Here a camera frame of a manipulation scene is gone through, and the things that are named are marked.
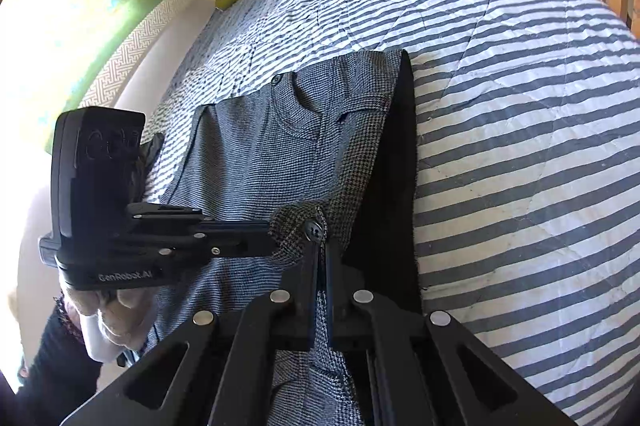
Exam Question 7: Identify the green yellow wall poster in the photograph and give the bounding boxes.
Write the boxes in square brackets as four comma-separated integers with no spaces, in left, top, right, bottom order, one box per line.
[0,0,190,149]

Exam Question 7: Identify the blue white striped quilt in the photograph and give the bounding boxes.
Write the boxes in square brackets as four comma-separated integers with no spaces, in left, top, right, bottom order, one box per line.
[142,0,640,424]

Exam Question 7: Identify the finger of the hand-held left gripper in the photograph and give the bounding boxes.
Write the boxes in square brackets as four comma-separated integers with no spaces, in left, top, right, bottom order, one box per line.
[127,202,274,240]
[149,236,277,278]

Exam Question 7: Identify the person's left hand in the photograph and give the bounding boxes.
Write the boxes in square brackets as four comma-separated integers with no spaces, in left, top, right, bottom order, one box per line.
[80,278,160,363]

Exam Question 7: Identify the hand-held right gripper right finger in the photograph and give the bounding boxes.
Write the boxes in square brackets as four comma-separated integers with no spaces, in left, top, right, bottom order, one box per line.
[326,242,577,426]

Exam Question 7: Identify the grey houndstooth pants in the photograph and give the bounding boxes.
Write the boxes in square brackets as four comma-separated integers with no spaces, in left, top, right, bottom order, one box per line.
[134,48,422,426]

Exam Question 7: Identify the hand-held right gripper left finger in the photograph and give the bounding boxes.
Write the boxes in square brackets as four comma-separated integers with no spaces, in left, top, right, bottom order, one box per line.
[60,240,321,426]

